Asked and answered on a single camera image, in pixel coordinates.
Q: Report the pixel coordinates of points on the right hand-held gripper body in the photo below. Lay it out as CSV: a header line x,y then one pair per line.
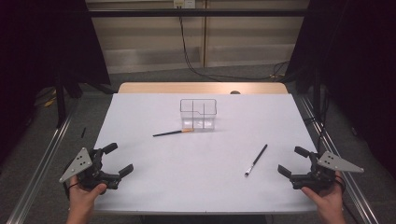
x,y
336,163

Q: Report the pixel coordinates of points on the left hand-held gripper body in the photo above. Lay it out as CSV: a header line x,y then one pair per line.
x,y
76,164

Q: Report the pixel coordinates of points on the black pen with white tip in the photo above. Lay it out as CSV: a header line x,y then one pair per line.
x,y
256,160

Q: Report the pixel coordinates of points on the black pencil with tan end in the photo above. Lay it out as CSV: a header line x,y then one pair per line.
x,y
169,133

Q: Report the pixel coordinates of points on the clear plastic organizer box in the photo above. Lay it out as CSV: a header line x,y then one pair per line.
x,y
199,116

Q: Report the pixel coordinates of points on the person's left hand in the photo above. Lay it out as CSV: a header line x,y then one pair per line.
x,y
82,199

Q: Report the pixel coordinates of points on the person's right hand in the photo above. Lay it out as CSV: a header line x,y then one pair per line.
x,y
330,200

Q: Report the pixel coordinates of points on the small black stick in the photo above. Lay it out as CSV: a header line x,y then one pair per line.
x,y
83,132

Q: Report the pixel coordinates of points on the yellow floor item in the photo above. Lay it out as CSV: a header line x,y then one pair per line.
x,y
49,102

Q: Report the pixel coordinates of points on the black metal stand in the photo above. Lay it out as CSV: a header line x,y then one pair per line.
x,y
59,93

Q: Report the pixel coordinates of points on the white table sheet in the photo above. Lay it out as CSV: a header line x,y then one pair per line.
x,y
202,161

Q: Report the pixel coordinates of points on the dark round table grommet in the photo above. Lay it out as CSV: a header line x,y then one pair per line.
x,y
235,92

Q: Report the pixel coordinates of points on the black curtain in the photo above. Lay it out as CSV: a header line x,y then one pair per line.
x,y
358,62
31,46

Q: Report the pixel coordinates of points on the black horizontal bar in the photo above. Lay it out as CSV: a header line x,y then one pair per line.
x,y
199,12

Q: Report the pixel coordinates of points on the aluminium floor rail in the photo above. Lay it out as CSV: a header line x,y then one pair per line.
x,y
361,202
33,183

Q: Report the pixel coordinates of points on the white wall socket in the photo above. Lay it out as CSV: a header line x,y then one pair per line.
x,y
184,3

